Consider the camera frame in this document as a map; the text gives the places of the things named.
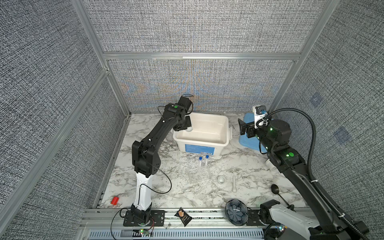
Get white plastic storage bin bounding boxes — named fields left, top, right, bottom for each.
left=173, top=113, right=233, bottom=156

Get blue plastic bin lid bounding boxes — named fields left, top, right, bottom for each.
left=238, top=113, right=267, bottom=154

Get small red cap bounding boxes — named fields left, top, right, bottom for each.
left=111, top=196, right=120, bottom=206

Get small white mortar bowl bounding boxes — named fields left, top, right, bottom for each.
left=217, top=176, right=226, bottom=184

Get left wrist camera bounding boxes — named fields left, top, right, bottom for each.
left=178, top=95, right=193, bottom=113

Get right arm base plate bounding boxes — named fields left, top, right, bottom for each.
left=246, top=208, right=268, bottom=226

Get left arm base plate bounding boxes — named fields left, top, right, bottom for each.
left=123, top=210, right=166, bottom=227

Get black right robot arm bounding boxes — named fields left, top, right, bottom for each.
left=238, top=120, right=369, bottom=240

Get black corrugated cable conduit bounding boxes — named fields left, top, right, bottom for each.
left=263, top=107, right=370, bottom=240

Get black long-handled spoon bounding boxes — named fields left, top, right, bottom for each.
left=271, top=184, right=295, bottom=211

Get black snack packet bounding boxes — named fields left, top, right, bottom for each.
left=175, top=208, right=193, bottom=227

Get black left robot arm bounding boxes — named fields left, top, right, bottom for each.
left=131, top=97, right=193, bottom=224

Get aluminium front rail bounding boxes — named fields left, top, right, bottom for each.
left=75, top=208, right=266, bottom=240

